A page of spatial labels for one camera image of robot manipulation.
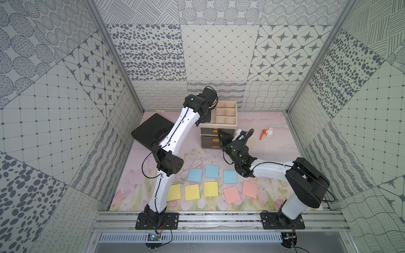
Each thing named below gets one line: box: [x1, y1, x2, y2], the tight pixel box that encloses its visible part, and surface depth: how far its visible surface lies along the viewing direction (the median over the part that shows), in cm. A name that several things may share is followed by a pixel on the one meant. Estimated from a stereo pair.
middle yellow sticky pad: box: [184, 183, 200, 201], surface depth 84 cm
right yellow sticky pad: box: [203, 181, 219, 197], surface depth 86 cm
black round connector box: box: [280, 231, 298, 249], surface depth 74 cm
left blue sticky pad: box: [187, 167, 203, 183], surface depth 91 cm
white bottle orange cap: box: [259, 127, 274, 141], surface depth 109 cm
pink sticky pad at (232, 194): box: [222, 185, 242, 205], surface depth 84 cm
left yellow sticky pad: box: [166, 183, 181, 202], surface depth 86 cm
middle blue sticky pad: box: [204, 163, 220, 179], surface depth 92 cm
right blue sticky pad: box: [223, 169, 238, 184], surface depth 88 cm
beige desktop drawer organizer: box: [199, 100, 238, 150], surface depth 86 cm
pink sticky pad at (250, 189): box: [241, 180, 258, 199], surface depth 86 cm
